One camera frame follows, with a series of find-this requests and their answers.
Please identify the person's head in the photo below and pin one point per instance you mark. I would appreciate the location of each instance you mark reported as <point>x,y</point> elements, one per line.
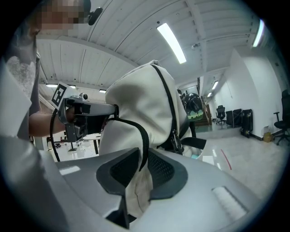
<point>59,15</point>

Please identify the person's grey printed t-shirt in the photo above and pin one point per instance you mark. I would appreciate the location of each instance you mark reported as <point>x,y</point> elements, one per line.
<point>13,102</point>

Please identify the round white table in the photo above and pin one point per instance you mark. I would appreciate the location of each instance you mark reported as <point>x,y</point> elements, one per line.
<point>91,137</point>

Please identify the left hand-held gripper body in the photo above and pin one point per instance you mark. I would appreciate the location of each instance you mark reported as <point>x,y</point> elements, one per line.
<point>79,127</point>

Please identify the ceiling dome camera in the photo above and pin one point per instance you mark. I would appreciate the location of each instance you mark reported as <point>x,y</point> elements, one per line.
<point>195,46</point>

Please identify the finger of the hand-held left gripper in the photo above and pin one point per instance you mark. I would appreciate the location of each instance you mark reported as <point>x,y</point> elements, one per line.
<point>104,109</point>

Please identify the black hard case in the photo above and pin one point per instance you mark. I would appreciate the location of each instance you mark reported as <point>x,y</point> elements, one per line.
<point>247,122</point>
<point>233,117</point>

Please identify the person's left hand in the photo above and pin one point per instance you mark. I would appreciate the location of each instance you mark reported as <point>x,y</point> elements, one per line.
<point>71,115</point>

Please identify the beige backpack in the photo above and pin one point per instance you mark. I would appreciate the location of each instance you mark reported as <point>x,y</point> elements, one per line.
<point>140,97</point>

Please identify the black head-worn camera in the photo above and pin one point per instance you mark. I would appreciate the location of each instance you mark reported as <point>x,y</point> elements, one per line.
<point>94,15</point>

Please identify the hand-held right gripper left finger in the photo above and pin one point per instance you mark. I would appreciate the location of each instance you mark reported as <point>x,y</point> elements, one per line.
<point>86,181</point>

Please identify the cardboard box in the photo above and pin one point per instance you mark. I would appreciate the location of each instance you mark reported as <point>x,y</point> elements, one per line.
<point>267,137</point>

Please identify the black office chair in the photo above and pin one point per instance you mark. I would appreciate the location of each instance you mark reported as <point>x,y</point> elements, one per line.
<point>283,122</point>
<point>220,113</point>

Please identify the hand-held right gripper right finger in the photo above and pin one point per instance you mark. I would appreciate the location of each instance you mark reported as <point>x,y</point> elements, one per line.
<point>197,181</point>

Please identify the person's left forearm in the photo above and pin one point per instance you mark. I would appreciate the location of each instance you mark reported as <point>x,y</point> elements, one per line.
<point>43,124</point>

